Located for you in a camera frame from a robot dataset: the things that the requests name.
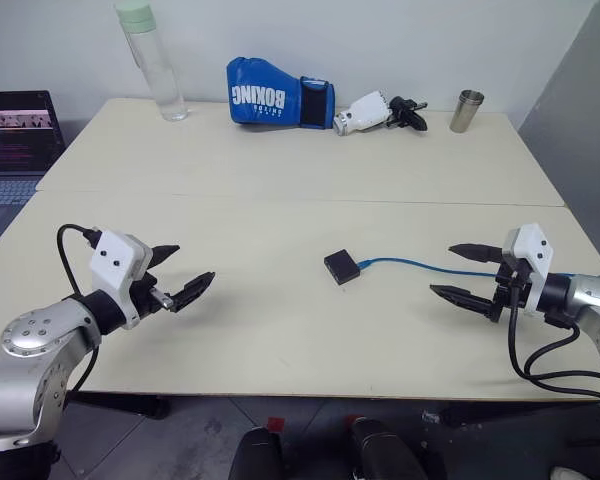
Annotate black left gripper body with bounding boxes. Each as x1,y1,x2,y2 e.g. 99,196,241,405
130,260,176,322

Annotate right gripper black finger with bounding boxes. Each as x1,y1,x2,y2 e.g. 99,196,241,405
447,242,505,265
429,283,496,318

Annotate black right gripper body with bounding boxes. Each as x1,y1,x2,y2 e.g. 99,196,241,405
488,255,537,324

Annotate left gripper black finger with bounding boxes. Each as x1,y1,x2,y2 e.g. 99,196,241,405
168,270,217,314
146,243,182,275

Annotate small black adapter box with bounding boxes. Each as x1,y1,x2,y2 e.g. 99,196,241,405
322,247,363,287

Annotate steel cup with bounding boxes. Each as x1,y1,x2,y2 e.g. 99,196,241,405
448,89,486,135

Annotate clear bottle with green lid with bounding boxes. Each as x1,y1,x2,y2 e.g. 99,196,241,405
114,0,190,123

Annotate dark rounded shape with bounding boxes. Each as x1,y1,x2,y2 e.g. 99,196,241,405
348,416,429,480
227,427,287,480

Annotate white robotic hand, black fingers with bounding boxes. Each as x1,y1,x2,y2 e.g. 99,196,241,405
332,89,429,138

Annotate blue boxing glove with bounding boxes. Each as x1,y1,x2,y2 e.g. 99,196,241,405
225,55,337,132

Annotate white shoe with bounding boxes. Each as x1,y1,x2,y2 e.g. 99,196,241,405
550,465,593,480

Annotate open laptop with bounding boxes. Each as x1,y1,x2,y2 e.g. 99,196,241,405
0,90,67,239

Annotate blue cable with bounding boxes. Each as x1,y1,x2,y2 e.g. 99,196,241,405
357,256,504,278

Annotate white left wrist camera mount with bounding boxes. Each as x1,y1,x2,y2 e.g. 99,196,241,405
89,229,155,331

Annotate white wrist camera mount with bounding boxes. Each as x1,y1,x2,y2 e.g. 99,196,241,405
89,229,155,331
501,222,554,317

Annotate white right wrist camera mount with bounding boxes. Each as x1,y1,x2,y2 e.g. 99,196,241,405
501,222,554,317

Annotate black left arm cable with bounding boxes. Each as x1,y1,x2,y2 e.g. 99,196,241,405
56,223,104,396

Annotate black table frame bar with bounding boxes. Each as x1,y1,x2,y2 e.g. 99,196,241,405
71,393,172,421

